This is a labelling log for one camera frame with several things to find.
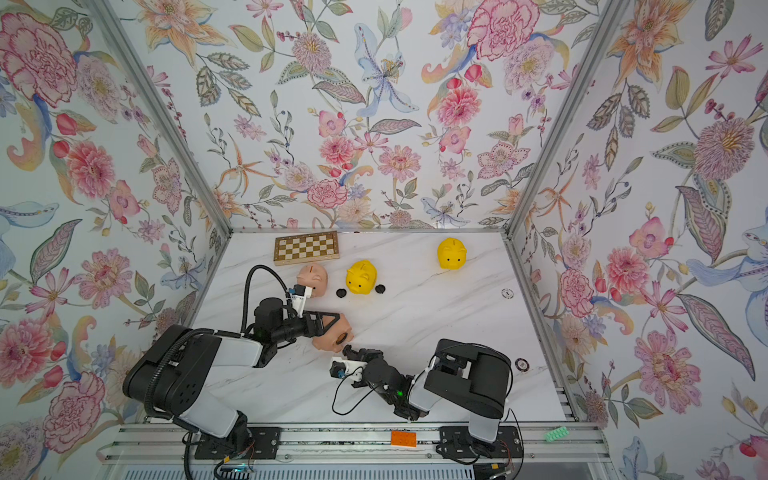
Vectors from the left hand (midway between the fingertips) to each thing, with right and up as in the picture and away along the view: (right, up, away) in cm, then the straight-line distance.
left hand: (336, 318), depth 88 cm
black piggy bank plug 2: (+13, +7, +16) cm, 21 cm away
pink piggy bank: (-8, +12, +7) cm, 16 cm away
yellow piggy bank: (+7, +12, +8) cm, 16 cm away
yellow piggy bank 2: (+38, +19, +16) cm, 45 cm away
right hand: (+5, -7, -2) cm, 9 cm away
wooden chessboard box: (-15, +21, +25) cm, 36 cm away
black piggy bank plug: (-1, +6, +15) cm, 16 cm away
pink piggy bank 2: (0, -5, -5) cm, 7 cm away
